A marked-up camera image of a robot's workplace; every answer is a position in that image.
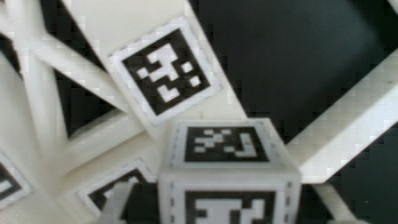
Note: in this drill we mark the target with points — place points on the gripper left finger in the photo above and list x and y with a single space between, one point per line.
111 216

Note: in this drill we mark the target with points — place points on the white chair back frame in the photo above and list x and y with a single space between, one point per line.
109 71

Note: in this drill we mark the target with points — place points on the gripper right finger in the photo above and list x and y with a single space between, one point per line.
342 214

